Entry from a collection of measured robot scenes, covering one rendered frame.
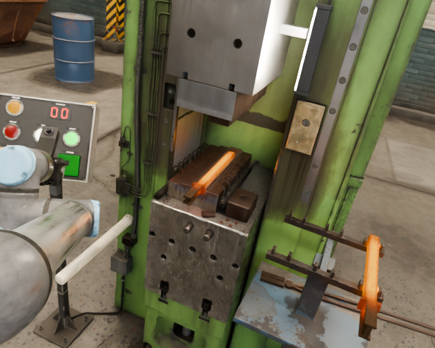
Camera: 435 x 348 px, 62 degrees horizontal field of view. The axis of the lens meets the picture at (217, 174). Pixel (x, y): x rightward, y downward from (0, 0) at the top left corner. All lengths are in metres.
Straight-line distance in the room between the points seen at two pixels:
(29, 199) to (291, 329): 0.83
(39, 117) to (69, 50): 4.37
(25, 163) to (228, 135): 1.04
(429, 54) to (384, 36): 5.98
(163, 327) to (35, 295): 1.44
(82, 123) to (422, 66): 6.39
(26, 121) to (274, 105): 0.97
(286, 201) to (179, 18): 0.73
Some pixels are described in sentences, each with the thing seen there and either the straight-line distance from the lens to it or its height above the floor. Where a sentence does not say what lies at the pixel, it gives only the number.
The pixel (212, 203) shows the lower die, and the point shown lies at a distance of 1.32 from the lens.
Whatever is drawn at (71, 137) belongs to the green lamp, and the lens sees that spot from 1.39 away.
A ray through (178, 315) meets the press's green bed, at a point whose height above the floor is 0.40.
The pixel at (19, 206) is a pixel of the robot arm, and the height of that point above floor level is 1.14.
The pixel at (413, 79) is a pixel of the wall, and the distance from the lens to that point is 7.23.
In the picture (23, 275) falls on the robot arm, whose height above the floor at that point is 1.38.
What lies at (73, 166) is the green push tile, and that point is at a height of 1.01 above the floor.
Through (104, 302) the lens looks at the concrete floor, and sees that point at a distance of 2.23.
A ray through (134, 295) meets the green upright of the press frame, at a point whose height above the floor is 0.15.
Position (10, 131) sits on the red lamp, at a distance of 1.45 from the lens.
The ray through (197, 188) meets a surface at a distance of 1.27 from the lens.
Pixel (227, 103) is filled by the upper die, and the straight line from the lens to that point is 1.16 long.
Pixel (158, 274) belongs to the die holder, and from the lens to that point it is 1.55.
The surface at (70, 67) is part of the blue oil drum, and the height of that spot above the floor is 0.23.
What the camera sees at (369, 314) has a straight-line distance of 0.96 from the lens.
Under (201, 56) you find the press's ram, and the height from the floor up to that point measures 1.44.
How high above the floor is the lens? 1.66
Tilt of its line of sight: 28 degrees down
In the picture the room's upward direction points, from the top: 10 degrees clockwise
